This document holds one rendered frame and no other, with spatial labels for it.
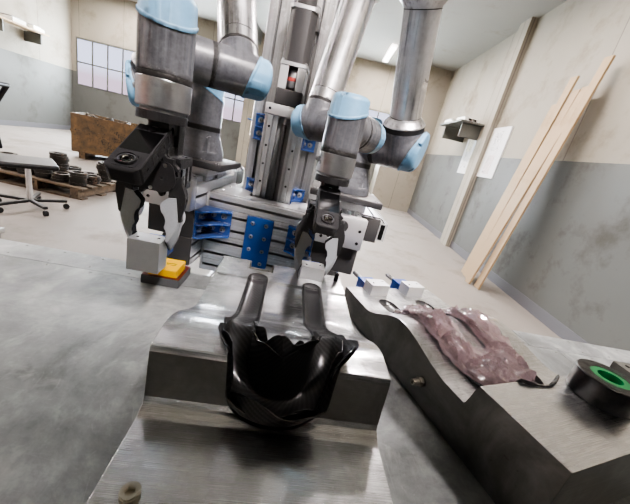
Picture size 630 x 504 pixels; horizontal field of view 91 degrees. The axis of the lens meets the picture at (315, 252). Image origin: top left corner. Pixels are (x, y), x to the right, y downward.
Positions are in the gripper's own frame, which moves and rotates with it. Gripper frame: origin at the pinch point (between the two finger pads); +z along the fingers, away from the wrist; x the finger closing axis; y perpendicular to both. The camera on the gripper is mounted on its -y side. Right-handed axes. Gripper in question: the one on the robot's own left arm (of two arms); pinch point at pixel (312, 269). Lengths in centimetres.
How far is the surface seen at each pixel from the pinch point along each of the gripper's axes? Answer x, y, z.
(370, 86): -159, 875, -208
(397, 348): -16.5, -16.0, 5.8
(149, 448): 16.5, -40.5, 4.5
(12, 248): 65, 6, 10
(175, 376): 16.3, -35.6, 0.5
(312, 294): -0.2, -7.5, 2.3
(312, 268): 0.3, -2.3, -1.1
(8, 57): 672, 775, -56
